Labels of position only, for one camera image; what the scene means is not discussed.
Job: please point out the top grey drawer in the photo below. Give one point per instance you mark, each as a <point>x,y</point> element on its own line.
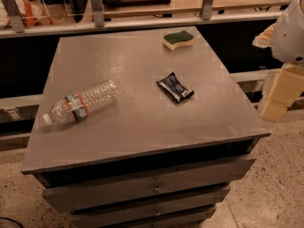
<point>96,193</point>

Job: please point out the clear plastic water bottle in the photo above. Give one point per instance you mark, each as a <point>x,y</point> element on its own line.
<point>77,106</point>

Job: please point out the dark blue rxbar wrapper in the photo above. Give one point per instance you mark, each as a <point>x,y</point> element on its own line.
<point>174,88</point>

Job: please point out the grey drawer cabinet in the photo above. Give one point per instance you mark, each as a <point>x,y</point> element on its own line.
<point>146,129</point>

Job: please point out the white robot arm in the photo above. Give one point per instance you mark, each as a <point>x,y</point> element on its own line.
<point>285,38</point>

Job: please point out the dark wooden bar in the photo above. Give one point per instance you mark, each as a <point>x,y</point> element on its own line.
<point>125,3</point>

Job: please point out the yellow green kitchen sponge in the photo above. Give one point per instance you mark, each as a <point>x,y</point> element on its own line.
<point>178,40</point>

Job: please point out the orange white bag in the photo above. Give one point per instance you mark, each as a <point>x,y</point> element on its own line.
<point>32,14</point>

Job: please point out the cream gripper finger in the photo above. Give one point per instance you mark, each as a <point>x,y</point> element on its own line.
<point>265,38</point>
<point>287,86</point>

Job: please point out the metal railing frame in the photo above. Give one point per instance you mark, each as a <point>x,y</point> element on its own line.
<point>99,18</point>

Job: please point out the middle grey drawer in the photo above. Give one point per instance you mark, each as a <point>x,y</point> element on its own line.
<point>151,208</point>

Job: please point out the bottom grey drawer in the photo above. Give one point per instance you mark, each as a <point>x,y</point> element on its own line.
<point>172,219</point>

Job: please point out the grey drawer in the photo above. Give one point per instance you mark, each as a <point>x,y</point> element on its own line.
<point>172,219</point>
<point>96,193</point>
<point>151,208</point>

